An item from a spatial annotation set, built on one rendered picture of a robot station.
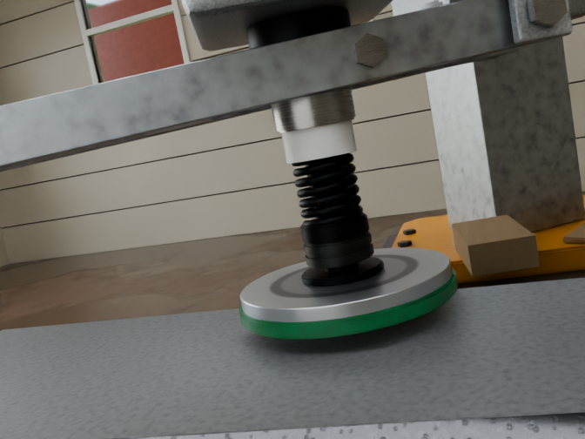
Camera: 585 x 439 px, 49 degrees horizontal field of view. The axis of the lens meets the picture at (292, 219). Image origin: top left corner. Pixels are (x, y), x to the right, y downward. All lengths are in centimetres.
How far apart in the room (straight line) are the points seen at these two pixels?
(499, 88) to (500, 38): 61
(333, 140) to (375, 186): 613
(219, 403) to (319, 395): 8
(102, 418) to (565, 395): 35
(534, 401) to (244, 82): 34
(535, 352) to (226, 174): 687
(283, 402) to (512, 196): 83
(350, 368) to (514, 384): 14
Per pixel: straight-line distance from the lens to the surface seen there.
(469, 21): 62
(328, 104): 60
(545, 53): 130
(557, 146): 130
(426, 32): 61
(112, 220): 828
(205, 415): 52
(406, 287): 57
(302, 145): 61
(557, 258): 114
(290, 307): 58
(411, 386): 50
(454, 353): 55
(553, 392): 47
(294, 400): 51
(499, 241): 102
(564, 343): 55
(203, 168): 746
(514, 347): 55
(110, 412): 58
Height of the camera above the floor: 105
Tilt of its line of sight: 8 degrees down
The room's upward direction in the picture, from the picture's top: 11 degrees counter-clockwise
